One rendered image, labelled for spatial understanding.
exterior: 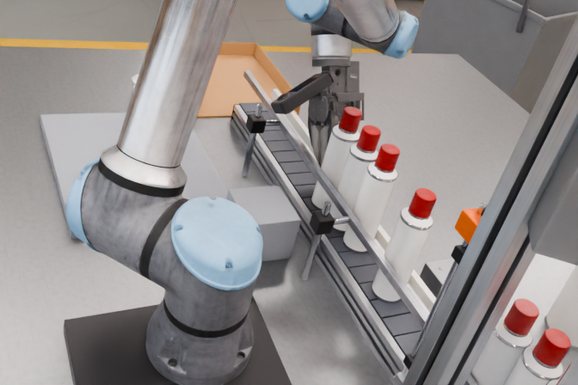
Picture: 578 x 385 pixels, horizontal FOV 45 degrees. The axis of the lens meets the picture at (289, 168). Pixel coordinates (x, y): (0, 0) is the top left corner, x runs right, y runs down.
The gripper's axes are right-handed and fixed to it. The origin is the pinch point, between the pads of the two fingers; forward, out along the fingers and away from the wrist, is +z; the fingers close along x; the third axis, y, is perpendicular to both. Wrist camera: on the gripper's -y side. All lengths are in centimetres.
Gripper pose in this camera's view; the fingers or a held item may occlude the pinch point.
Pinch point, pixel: (322, 167)
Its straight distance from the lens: 132.8
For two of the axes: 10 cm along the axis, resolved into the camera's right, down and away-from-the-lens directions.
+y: 8.9, -0.6, 4.5
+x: -4.5, -1.0, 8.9
